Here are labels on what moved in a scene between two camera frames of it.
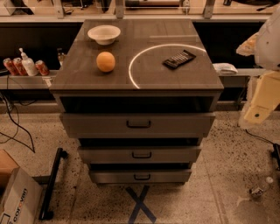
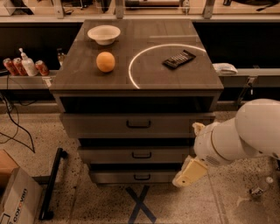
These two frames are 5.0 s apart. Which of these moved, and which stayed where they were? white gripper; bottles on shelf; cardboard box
Moved: white gripper
Stayed: bottles on shelf; cardboard box
